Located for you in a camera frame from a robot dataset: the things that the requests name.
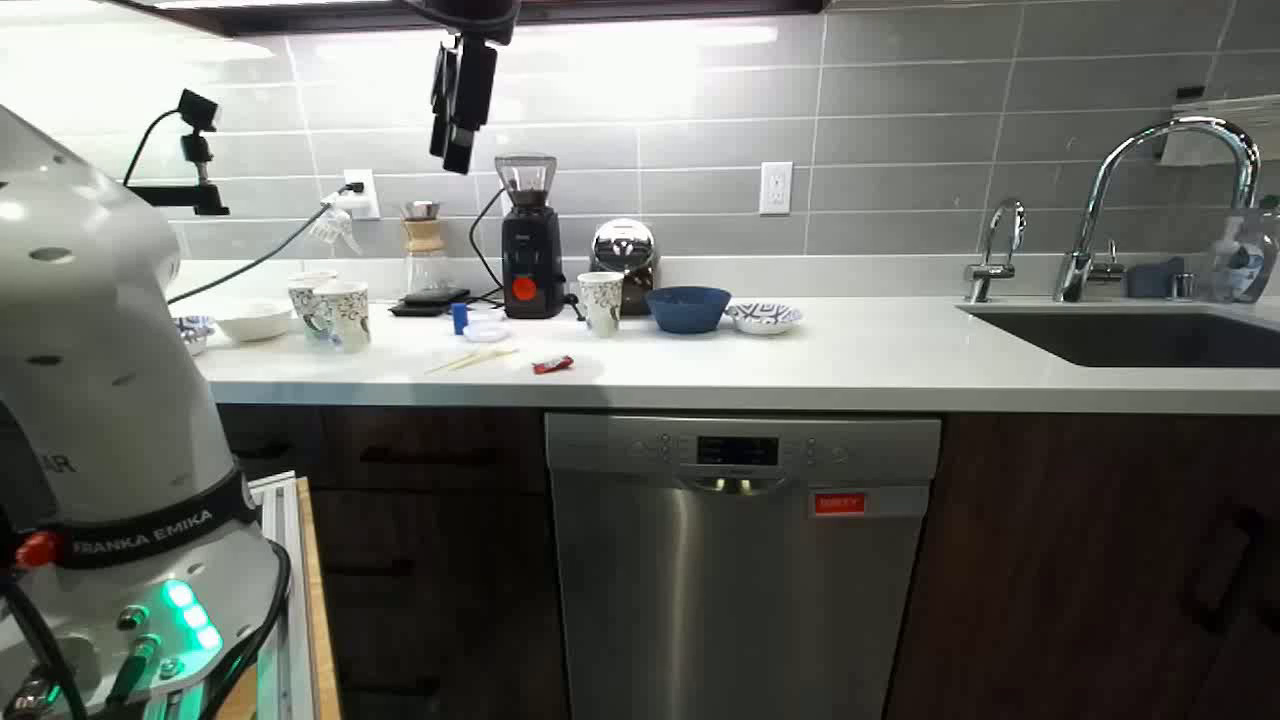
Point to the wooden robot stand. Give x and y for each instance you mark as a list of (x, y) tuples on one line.
[(294, 672)]

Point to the small chrome tap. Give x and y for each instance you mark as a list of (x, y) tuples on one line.
[(996, 246)]

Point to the black coffee grinder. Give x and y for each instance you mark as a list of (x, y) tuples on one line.
[(531, 238)]

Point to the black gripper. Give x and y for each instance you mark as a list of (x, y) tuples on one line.
[(460, 99)]

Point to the black camera on mount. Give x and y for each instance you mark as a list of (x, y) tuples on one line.
[(184, 155)]

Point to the dark wood drawer cabinet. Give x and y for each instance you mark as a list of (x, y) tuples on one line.
[(437, 555)]

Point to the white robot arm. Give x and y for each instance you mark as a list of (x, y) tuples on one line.
[(149, 583)]

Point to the black scale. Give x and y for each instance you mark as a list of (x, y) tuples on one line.
[(428, 300)]

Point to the clear soap bottle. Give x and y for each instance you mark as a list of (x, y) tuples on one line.
[(1240, 256)]

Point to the white wall outlet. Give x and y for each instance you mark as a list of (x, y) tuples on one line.
[(359, 193)]

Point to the chrome kitchen faucet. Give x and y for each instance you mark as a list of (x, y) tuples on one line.
[(1143, 159)]

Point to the black kitchen sink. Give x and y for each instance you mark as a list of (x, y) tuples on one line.
[(1143, 337)]

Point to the stainless steel dishwasher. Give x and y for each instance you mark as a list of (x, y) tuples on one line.
[(733, 566)]

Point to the small red object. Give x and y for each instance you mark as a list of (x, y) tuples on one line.
[(551, 364)]

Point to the small white dish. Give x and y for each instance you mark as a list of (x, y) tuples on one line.
[(258, 324)]

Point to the dark wood sink cabinet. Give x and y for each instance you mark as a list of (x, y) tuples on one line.
[(1096, 571)]

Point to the blue cap small object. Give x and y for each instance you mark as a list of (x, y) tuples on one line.
[(457, 316)]

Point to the round chrome black appliance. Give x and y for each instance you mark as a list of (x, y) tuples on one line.
[(629, 248)]

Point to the blue sponge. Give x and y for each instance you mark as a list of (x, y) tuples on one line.
[(1155, 283)]

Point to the blue white patterned plate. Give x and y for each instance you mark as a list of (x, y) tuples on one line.
[(761, 316)]

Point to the blue patterned small bowl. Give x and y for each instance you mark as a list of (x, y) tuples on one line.
[(196, 332)]

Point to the patterned cup front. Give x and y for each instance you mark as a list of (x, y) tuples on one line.
[(341, 308)]

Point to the white patterned mug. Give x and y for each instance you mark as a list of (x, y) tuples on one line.
[(602, 298)]

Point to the patterned cup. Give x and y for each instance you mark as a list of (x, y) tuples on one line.
[(306, 307), (341, 308)]

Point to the patterned cup rear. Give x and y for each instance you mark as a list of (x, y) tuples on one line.
[(306, 307)]

